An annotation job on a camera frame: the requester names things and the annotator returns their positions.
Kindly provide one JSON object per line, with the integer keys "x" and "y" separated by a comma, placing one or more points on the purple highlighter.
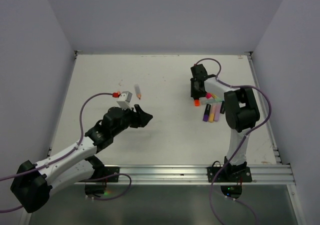
{"x": 206, "y": 114}

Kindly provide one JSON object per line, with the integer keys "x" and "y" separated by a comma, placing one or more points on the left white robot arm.
{"x": 35, "y": 183}

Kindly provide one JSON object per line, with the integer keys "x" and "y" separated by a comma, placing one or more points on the black neon orange highlighter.
{"x": 197, "y": 102}

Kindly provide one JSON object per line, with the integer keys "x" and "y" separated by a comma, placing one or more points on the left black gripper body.
{"x": 128, "y": 119}

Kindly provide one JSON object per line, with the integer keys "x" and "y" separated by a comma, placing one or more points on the pastel green highlighter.
{"x": 211, "y": 101}

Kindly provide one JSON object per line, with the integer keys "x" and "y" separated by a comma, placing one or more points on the pastel orange highlighter body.
{"x": 138, "y": 91}

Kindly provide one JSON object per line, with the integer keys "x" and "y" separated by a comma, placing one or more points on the aluminium rail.
{"x": 271, "y": 174}

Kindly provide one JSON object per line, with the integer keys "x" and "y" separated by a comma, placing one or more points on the pastel pink highlighter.
{"x": 217, "y": 112}

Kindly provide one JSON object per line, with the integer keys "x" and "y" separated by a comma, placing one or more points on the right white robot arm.
{"x": 240, "y": 109}

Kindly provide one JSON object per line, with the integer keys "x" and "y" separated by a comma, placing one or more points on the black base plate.
{"x": 236, "y": 175}
{"x": 105, "y": 175}

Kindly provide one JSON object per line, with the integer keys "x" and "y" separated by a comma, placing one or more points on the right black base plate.
{"x": 236, "y": 175}

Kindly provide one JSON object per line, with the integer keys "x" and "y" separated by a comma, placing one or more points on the pastel yellow highlighter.
{"x": 211, "y": 117}

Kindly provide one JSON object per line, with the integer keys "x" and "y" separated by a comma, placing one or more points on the black neon pink highlighter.
{"x": 208, "y": 95}

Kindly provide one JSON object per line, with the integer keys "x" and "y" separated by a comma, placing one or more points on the black blue highlighter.
{"x": 222, "y": 108}

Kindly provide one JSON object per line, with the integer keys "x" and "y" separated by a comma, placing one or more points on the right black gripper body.
{"x": 194, "y": 92}

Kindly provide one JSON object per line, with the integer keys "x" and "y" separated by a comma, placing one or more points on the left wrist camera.
{"x": 124, "y": 100}

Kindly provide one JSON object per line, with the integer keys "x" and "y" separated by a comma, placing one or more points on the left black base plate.
{"x": 105, "y": 175}

